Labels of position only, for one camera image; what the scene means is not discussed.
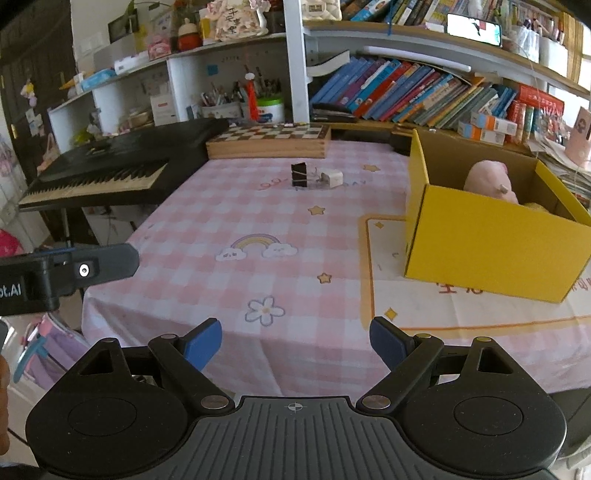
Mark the white tissue box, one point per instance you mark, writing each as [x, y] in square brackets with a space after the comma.
[131, 63]

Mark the pink floral decorative plaque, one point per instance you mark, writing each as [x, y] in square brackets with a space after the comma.
[235, 23]

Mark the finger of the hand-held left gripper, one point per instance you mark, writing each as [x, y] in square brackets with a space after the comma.
[106, 263]
[53, 250]

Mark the long row of leaning books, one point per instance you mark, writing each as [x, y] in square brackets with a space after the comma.
[406, 92]

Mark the blue tissue pack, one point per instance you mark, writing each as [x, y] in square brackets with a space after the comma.
[98, 79]

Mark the white box red label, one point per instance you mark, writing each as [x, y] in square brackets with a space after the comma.
[164, 110]

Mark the wooden chessboard box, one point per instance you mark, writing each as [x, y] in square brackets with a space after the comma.
[268, 138]

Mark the yellow cardboard box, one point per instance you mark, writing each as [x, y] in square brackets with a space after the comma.
[485, 249]

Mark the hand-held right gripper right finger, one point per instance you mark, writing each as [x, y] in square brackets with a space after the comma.
[387, 342]

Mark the stack of newspapers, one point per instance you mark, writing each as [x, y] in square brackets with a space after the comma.
[561, 166]

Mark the white charger plug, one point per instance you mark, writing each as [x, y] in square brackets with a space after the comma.
[331, 179]

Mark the white storage containers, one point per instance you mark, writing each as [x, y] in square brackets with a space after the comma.
[545, 50]

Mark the white jar green lid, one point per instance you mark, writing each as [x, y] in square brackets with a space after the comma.
[270, 110]

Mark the white orange-bordered desk mat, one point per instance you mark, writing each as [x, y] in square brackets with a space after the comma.
[388, 290]

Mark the black electronic keyboard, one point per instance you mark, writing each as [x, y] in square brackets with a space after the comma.
[120, 152]

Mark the white rolled paper tube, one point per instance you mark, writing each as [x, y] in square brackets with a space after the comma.
[415, 57]

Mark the black binder clip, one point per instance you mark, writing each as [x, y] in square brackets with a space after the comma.
[298, 174]

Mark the pen holder with pens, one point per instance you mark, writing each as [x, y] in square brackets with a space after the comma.
[220, 108]

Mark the pink checked tablecloth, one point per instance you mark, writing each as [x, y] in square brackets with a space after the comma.
[258, 221]

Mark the pink small box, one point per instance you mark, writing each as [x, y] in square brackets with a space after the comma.
[159, 50]

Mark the orange white small box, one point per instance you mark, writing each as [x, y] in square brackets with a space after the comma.
[470, 131]
[496, 123]

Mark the red white marker toy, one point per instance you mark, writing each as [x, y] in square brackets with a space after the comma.
[251, 99]

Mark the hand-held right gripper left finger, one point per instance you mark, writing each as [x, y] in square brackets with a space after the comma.
[203, 344]

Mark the cream quilted bag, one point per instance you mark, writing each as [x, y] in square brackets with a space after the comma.
[322, 9]

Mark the row of books under ceiling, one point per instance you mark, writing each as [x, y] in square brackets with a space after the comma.
[415, 11]

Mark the pink purple bag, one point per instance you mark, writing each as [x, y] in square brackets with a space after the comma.
[60, 350]

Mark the white shelf unit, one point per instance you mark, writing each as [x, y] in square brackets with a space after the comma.
[295, 69]

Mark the black keyboard stand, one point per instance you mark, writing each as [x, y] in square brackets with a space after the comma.
[69, 226]

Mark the pink plush toy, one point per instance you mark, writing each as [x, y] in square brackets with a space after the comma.
[487, 182]

